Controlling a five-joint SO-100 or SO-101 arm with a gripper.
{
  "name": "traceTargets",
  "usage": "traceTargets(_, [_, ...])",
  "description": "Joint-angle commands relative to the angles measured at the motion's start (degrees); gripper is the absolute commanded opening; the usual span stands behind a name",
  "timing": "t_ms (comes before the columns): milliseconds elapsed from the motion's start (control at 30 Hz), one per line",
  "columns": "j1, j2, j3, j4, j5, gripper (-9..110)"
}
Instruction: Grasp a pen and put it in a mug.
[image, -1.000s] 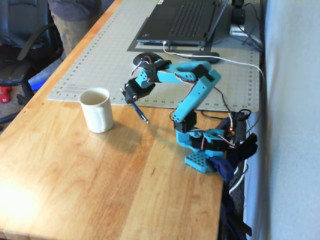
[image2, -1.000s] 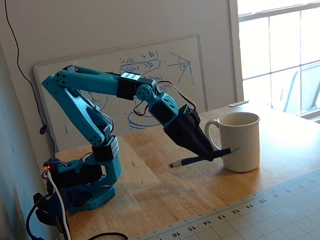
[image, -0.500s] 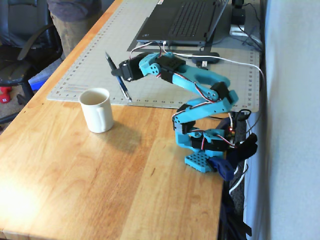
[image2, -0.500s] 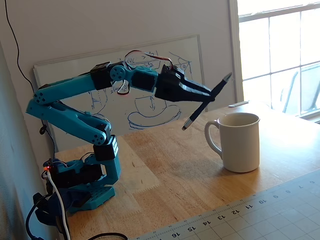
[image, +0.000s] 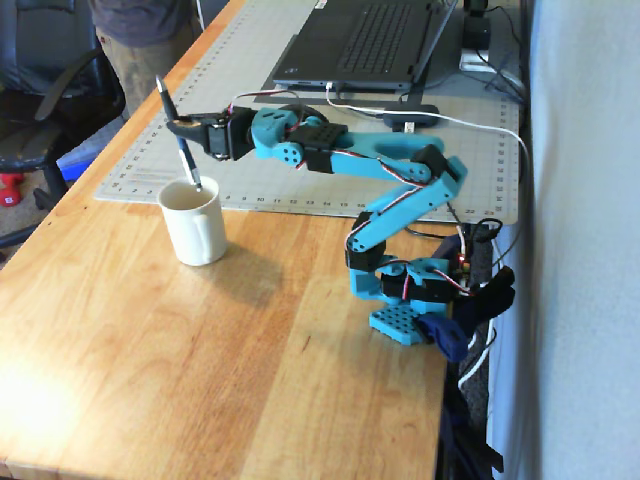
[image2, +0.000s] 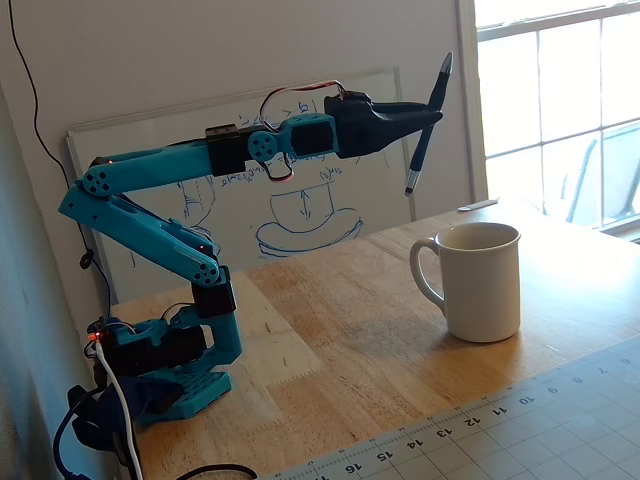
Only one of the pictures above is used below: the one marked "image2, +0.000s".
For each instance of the white window frame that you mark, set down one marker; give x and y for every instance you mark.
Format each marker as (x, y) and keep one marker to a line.
(470, 100)

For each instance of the outdoor patio chair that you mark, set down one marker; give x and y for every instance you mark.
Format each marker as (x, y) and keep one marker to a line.
(620, 165)

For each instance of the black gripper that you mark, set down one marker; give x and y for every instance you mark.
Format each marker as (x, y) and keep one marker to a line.
(356, 125)

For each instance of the dark blue table clamp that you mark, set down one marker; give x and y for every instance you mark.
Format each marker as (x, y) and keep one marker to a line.
(145, 395)

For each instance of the dark stylus pen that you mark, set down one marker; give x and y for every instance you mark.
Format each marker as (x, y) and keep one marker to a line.
(419, 155)

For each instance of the white ceramic mug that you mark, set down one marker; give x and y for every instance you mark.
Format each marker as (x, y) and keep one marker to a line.
(480, 290)

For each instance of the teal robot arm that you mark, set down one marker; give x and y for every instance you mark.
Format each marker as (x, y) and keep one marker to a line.
(150, 165)

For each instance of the small white strip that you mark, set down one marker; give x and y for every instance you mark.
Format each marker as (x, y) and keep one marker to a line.
(477, 206)

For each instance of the whiteboard with blue sketches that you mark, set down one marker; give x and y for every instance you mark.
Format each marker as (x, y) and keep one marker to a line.
(310, 240)

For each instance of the grey gridded cutting mat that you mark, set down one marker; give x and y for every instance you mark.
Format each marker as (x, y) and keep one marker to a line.
(525, 440)

